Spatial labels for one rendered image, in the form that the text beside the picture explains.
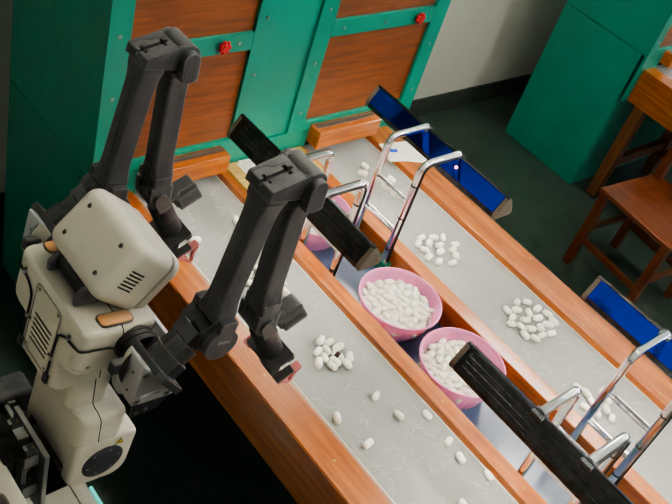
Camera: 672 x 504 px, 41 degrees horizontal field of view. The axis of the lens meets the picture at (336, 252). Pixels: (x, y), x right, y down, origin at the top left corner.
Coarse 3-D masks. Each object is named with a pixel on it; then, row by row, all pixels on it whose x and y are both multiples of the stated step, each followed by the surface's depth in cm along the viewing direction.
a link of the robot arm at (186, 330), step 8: (192, 312) 176; (200, 312) 176; (184, 320) 175; (192, 320) 175; (200, 320) 175; (208, 320) 175; (176, 328) 174; (184, 328) 174; (192, 328) 173; (200, 328) 174; (184, 336) 173; (192, 336) 173; (192, 344) 174
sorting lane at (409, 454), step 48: (288, 288) 266; (288, 336) 251; (336, 336) 256; (336, 384) 243; (384, 384) 248; (336, 432) 231; (384, 432) 235; (432, 432) 240; (384, 480) 224; (432, 480) 228; (480, 480) 232
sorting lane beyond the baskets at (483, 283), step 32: (320, 160) 319; (352, 160) 325; (352, 192) 310; (384, 192) 315; (416, 224) 306; (448, 224) 312; (416, 256) 294; (448, 256) 298; (480, 256) 303; (480, 288) 290; (512, 288) 295; (544, 320) 287; (544, 352) 276; (576, 352) 280; (608, 416) 263; (640, 416) 266
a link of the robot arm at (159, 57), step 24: (144, 48) 178; (168, 48) 178; (192, 48) 180; (144, 72) 177; (120, 96) 184; (144, 96) 182; (120, 120) 185; (144, 120) 187; (120, 144) 187; (96, 168) 194; (120, 168) 192; (120, 192) 193
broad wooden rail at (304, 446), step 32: (192, 288) 251; (160, 320) 262; (224, 384) 243; (256, 384) 232; (288, 384) 235; (256, 416) 234; (288, 416) 227; (320, 416) 233; (256, 448) 239; (288, 448) 227; (320, 448) 223; (288, 480) 231; (320, 480) 219; (352, 480) 218
